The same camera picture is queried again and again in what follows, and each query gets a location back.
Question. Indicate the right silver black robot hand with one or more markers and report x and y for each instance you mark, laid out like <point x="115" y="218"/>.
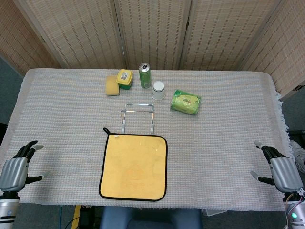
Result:
<point x="286" y="173"/>

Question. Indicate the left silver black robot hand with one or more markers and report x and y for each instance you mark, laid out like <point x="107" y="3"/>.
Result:
<point x="13" y="170"/>

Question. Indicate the yellow and dark towel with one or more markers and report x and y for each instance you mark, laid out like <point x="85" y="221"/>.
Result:
<point x="134" y="167"/>

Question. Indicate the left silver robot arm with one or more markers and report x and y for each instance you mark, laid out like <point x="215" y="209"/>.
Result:
<point x="8" y="210"/>

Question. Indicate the grey woven tablecloth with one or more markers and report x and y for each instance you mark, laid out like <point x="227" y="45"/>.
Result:
<point x="214" y="143"/>

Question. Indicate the black box under table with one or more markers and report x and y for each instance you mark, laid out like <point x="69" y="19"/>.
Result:
<point x="89" y="218"/>

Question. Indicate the green tissue pack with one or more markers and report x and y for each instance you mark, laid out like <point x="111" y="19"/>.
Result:
<point x="186" y="102"/>

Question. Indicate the yellow sponge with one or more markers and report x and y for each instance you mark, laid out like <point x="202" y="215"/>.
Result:
<point x="111" y="87"/>

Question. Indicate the blue chair seat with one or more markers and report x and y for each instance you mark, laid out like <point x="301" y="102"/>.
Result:
<point x="152" y="219"/>

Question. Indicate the green container with yellow lid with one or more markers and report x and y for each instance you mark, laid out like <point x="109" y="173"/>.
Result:
<point x="124" y="77"/>

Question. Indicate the white paper cup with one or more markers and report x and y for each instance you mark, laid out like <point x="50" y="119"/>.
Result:
<point x="159" y="91"/>

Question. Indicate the green drink can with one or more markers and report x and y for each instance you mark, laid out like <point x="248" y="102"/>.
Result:
<point x="145" y="77"/>

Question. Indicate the beige folding screen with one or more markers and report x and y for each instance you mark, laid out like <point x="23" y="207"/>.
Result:
<point x="152" y="33"/>

